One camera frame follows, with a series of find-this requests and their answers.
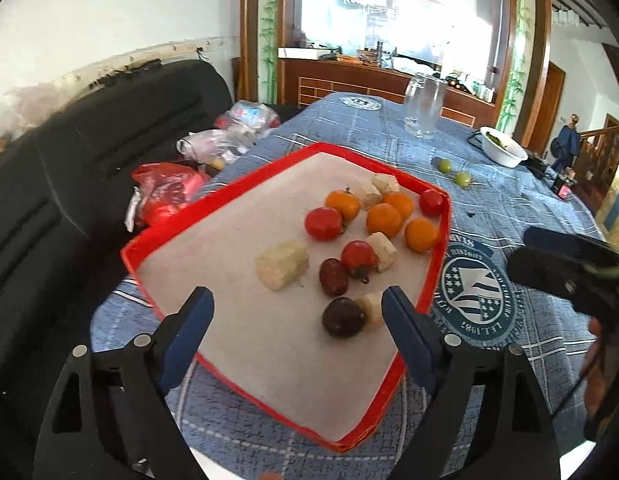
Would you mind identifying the red plastic bag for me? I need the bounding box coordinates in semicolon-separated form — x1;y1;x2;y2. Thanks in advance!
124;162;210;233

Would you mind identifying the black device on table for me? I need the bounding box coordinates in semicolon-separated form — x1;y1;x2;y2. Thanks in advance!
520;154;548;180

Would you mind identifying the right human hand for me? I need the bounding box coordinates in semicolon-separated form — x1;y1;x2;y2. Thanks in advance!
581;318;608;417

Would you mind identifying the green grape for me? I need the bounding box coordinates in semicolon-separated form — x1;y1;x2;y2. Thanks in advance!
439;159;451;174
455;171;472;188

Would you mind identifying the black leather sofa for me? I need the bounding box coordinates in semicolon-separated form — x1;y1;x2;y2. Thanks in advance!
0;60;232;478

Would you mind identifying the clear plastic bag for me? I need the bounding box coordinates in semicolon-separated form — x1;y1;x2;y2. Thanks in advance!
176;129;250;169

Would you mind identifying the large red tomato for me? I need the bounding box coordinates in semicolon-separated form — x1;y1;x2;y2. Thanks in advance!
304;206;344;242

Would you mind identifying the small beige cake piece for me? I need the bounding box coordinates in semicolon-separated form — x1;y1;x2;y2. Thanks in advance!
371;174;401;195

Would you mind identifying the clear glass pitcher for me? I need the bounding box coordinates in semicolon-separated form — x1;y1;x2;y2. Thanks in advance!
404;74;447;139

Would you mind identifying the dark purple grape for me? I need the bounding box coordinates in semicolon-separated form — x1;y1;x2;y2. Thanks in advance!
321;297;367;339

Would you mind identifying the wooden cabinet counter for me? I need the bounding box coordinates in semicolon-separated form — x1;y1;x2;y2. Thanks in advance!
278;48;497;128

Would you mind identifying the white bowl with greens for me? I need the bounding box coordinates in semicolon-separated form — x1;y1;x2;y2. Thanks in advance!
479;127;529;169

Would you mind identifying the dark red date fruit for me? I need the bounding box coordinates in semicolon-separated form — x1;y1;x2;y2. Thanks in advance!
319;258;349;297

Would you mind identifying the orange tangerine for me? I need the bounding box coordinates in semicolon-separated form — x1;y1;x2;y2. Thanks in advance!
404;218;439;254
383;192;415;221
366;203;404;240
325;190;360;223

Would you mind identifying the small red tomato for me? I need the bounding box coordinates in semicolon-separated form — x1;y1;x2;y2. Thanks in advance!
340;240;379;284
419;188;445;218

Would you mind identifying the clear bag with packets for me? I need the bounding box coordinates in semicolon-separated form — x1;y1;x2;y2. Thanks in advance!
214;100;282;136

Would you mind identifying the red black small box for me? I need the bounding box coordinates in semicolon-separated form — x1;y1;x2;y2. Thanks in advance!
551;171;575;200

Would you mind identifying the red rimmed white tray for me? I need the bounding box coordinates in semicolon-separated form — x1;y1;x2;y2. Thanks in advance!
120;142;453;455

